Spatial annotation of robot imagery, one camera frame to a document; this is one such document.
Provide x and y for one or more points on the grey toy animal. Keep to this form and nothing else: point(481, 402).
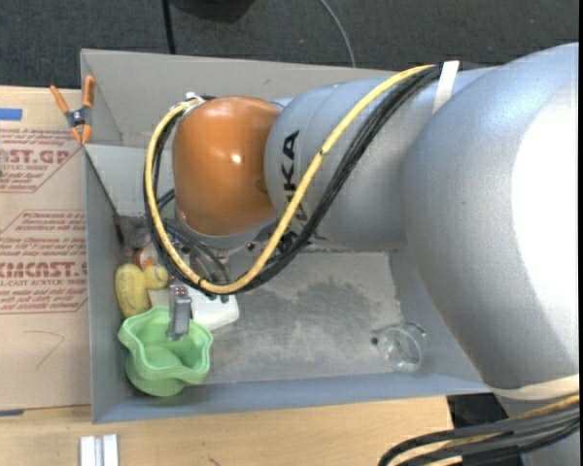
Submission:
point(137, 239)

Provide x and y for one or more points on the white block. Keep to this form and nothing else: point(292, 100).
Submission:
point(218, 312)

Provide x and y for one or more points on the green wavy cup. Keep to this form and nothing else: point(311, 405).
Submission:
point(155, 362)

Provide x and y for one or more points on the brown cardboard board red print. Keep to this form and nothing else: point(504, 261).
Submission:
point(39, 338)

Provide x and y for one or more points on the grey metal bin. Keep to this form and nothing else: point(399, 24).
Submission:
point(311, 309)

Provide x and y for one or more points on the clear glass cup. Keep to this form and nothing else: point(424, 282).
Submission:
point(402, 348)

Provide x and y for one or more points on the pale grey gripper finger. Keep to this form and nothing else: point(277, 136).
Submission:
point(179, 316)

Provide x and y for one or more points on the yellow toy duck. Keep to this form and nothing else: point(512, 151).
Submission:
point(133, 291)

